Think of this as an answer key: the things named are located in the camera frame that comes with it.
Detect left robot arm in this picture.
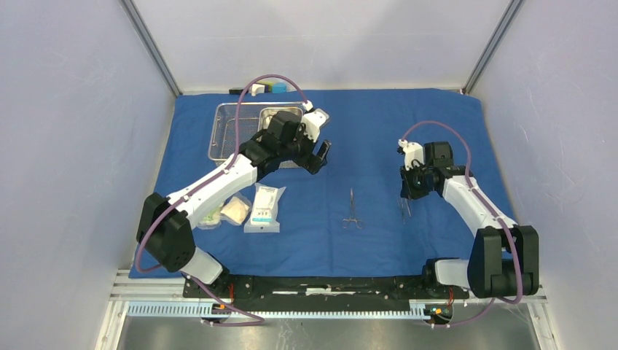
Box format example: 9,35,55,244
134,109,331,298

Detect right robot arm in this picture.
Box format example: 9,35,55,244
398,139,539,303

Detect metal mesh tray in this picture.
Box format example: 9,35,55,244
208,102,304,166

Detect purple cable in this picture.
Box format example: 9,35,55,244
134,74,315,328
400,120,524,330

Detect green sterile packet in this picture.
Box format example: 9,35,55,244
196,203,224,230

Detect beige gauze packet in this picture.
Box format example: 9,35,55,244
220,192,252,226

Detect slotted cable duct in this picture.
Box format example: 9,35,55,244
126,301,430,321

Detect cyan blue block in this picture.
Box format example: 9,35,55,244
271,82,288,94

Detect steel hemostat forceps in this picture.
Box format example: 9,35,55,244
342,188,364,230

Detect white and yellow block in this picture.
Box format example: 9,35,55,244
249,82,272,97

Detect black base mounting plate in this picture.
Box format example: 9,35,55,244
210,274,469,312

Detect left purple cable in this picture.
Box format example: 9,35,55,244
134,74,315,328

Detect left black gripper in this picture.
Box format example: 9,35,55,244
279,122,331,175

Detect steel toothed tissue forceps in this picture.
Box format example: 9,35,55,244
402,198,412,217

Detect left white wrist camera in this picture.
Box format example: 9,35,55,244
301,109,329,143

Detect small black block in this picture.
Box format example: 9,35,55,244
228,87,243,95

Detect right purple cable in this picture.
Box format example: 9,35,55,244
400,120,524,330

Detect blue surgical wrap cloth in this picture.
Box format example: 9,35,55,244
128,87,535,280

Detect white sterile packet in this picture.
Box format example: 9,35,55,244
243,183,286,233

